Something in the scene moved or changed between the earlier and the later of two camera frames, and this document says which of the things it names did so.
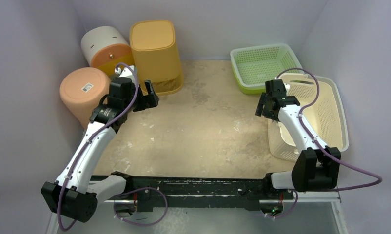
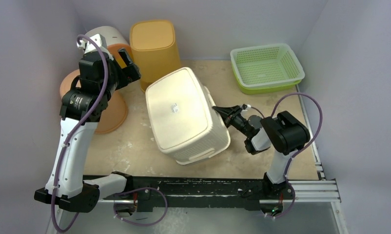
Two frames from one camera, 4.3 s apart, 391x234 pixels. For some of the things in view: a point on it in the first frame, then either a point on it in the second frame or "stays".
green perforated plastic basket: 251,67 stays
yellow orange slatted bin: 156,55 stays
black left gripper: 148,101 -> 128,74
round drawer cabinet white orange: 105,47 stays
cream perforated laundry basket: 324,114 -> 183,123
